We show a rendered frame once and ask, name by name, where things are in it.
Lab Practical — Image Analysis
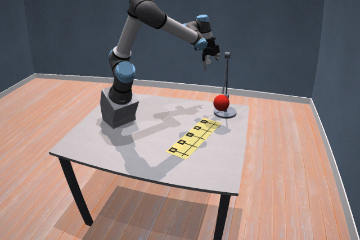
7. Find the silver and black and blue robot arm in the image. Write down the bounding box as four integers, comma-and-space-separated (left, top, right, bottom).
109, 0, 213, 105

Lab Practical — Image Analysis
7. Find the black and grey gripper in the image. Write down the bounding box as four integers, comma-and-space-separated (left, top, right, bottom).
202, 37, 221, 71

